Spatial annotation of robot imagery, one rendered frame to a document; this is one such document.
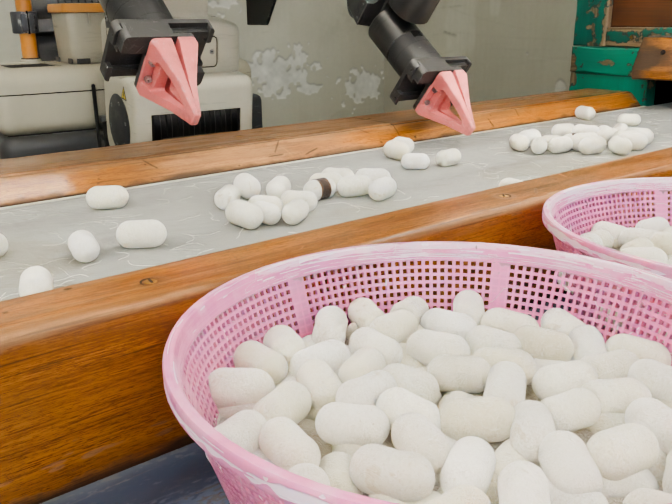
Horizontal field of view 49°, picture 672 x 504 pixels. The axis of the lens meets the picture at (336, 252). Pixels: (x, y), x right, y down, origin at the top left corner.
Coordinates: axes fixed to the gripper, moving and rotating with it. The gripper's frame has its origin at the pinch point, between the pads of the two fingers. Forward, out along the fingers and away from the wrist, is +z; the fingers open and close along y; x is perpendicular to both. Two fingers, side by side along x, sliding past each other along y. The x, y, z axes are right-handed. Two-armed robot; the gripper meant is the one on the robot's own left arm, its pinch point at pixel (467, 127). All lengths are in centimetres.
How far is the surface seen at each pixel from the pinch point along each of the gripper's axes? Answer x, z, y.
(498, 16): 64, -100, 147
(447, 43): 88, -115, 150
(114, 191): 1.2, 0.7, -45.7
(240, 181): -1.5, 3.9, -35.3
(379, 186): -7.0, 11.1, -26.3
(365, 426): -23, 34, -52
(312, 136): 6.7, -7.3, -16.7
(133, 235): -6, 11, -49
